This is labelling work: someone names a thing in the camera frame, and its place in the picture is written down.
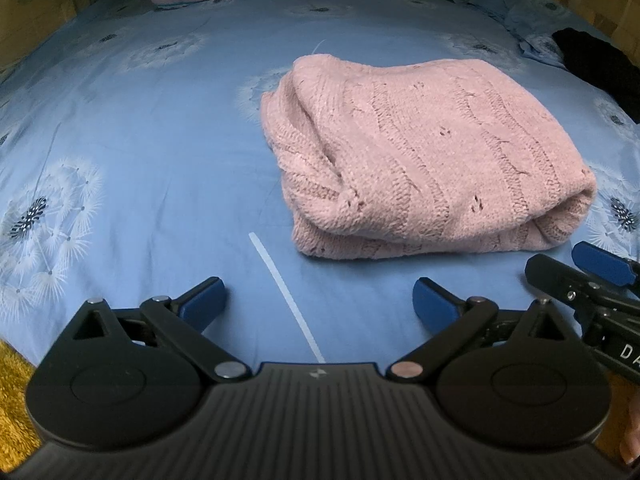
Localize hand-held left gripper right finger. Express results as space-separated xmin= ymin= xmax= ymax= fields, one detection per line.
xmin=386 ymin=277 xmax=584 ymax=381

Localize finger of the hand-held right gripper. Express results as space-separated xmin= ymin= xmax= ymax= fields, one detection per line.
xmin=524 ymin=253 xmax=601 ymax=306
xmin=572 ymin=241 xmax=640 ymax=286

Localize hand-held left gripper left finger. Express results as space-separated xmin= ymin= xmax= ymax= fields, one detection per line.
xmin=73 ymin=276 xmax=251 ymax=381

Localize pink knit cardigan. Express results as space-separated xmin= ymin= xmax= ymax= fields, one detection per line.
xmin=260 ymin=54 xmax=598 ymax=261

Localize person's right hand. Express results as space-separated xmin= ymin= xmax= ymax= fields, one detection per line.
xmin=622 ymin=392 xmax=640 ymax=465

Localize blue dandelion print bed sheet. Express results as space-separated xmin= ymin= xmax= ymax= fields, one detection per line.
xmin=0 ymin=0 xmax=640 ymax=377

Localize black cloth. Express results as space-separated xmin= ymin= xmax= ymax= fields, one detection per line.
xmin=551 ymin=27 xmax=640 ymax=124

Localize yellow fuzzy rug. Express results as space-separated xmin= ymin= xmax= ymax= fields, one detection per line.
xmin=0 ymin=337 xmax=57 ymax=480

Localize blue pillow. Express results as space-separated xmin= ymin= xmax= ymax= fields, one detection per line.
xmin=502 ymin=0 xmax=621 ymax=69

